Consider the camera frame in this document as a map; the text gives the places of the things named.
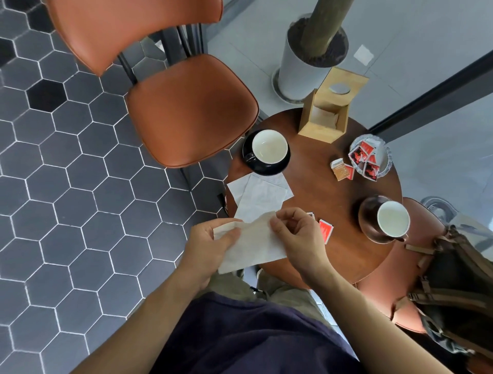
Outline white cup with black outside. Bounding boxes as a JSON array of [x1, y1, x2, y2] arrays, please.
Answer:
[[251, 129, 289, 166]]

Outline wooden napkin holder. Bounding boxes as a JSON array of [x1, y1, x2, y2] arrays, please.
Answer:
[[297, 66, 370, 144]]

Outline person's left forearm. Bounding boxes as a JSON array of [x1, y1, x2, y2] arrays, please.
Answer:
[[71, 266, 212, 374]]

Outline person's right hand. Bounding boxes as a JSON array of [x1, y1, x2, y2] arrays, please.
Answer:
[[269, 208, 333, 289]]

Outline person's right forearm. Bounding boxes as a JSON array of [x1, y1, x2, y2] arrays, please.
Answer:
[[304, 267, 453, 374]]

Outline brown backpack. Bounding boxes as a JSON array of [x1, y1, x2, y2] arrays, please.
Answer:
[[392, 225, 493, 360]]

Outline glass dish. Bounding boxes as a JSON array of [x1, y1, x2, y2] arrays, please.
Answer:
[[348, 134, 394, 181]]

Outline orange leather chair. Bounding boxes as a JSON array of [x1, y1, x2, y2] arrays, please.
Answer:
[[356, 197, 450, 334], [45, 0, 260, 169]]

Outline brown saucer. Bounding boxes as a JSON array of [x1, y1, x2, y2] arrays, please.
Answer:
[[357, 195, 406, 245]]

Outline white cup with brown outside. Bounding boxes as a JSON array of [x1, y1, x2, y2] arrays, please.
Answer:
[[376, 200, 411, 242]]

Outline white paper napkin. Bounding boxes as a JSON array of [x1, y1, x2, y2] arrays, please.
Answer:
[[213, 211, 289, 275], [234, 174, 288, 224], [227, 172, 294, 207]]

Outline white plant pot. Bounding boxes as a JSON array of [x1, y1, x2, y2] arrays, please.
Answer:
[[271, 13, 349, 105]]

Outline olive trousers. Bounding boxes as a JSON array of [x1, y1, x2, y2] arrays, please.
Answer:
[[196, 269, 333, 329]]

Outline white paper square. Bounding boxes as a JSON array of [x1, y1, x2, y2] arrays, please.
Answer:
[[353, 44, 375, 66]]

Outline person's left hand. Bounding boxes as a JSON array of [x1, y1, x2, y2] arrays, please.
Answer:
[[176, 218, 242, 292]]

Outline dark navy shirt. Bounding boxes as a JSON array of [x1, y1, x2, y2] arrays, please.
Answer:
[[149, 291, 367, 374]]

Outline green plant trunk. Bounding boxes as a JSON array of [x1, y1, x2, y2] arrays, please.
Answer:
[[300, 0, 354, 59]]

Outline black metal frame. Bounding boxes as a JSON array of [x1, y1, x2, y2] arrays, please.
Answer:
[[368, 49, 493, 143]]

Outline brown sugar packet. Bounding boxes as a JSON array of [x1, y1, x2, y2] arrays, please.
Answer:
[[330, 157, 350, 182]]

